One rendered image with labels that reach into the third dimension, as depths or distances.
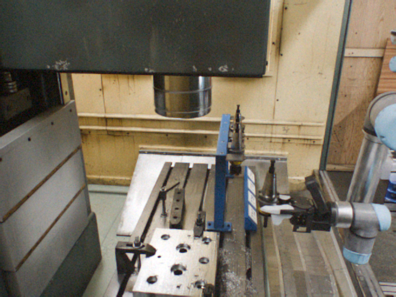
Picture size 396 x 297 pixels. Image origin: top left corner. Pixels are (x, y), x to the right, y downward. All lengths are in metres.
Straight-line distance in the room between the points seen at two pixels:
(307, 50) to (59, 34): 1.37
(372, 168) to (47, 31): 0.96
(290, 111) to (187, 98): 1.22
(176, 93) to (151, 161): 1.30
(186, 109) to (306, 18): 1.18
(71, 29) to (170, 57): 0.23
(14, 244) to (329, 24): 1.65
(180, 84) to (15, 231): 0.59
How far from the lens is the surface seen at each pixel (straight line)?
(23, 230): 1.12
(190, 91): 0.87
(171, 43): 0.80
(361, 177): 1.19
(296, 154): 2.13
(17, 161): 1.04
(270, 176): 1.01
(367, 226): 1.12
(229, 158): 1.27
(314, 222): 1.10
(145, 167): 2.11
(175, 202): 1.48
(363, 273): 1.53
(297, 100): 2.01
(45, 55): 0.91
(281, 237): 1.71
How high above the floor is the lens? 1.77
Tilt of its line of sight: 23 degrees down
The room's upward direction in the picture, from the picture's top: straight up
